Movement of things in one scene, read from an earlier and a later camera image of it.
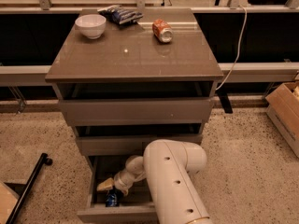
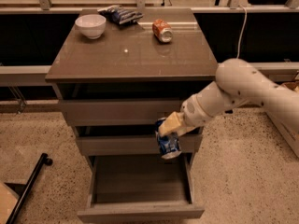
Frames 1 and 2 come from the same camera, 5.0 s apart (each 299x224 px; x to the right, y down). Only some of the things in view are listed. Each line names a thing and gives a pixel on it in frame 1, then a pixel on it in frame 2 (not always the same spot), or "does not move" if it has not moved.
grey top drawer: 135,104 does not move
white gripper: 120,180 → 193,112
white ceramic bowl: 92,25 does not move
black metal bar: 45,160 does not move
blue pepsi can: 112,201 → 167,144
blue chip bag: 119,14 does not move
